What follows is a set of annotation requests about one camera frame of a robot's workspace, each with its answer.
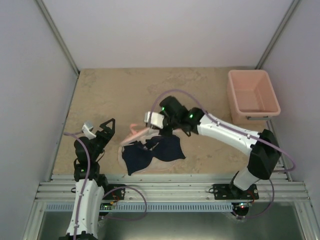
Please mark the right rear aluminium frame post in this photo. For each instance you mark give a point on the right rear aluminium frame post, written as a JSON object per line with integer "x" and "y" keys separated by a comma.
{"x": 278, "y": 33}

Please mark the dark navy bra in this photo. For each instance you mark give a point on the dark navy bra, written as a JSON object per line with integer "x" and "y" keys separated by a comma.
{"x": 163, "y": 150}

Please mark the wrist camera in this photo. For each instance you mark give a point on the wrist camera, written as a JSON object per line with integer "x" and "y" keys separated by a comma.
{"x": 154, "y": 119}
{"x": 87, "y": 130}

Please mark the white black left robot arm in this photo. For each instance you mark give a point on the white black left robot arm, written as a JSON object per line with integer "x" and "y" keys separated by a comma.
{"x": 90, "y": 184}

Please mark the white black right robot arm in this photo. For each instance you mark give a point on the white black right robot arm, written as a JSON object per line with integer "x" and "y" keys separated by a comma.
{"x": 260, "y": 147}

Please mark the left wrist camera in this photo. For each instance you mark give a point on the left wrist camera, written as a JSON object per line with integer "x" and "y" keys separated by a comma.
{"x": 87, "y": 130}

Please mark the pink plastic bin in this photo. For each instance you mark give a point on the pink plastic bin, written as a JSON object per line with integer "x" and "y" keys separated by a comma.
{"x": 251, "y": 97}

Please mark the left rear aluminium frame post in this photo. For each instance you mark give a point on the left rear aluminium frame post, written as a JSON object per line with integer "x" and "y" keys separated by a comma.
{"x": 48, "y": 18}

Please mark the aluminium frame post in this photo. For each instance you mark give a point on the aluminium frame post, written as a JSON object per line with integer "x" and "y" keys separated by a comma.
{"x": 278, "y": 33}
{"x": 48, "y": 18}

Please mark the slotted grey cable duct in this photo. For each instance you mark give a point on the slotted grey cable duct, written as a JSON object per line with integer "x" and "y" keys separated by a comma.
{"x": 167, "y": 207}

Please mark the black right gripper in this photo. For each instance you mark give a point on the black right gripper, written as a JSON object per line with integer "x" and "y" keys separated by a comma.
{"x": 164, "y": 132}

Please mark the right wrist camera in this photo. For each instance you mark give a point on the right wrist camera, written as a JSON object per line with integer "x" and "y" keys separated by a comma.
{"x": 154, "y": 119}

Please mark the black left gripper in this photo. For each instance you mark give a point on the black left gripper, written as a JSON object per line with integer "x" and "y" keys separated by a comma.
{"x": 109, "y": 133}

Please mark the floral mesh laundry bag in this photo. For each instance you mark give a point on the floral mesh laundry bag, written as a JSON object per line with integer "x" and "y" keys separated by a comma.
{"x": 138, "y": 132}

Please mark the aluminium front rail base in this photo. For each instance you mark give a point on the aluminium front rail base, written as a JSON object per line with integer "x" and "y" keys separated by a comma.
{"x": 175, "y": 188}

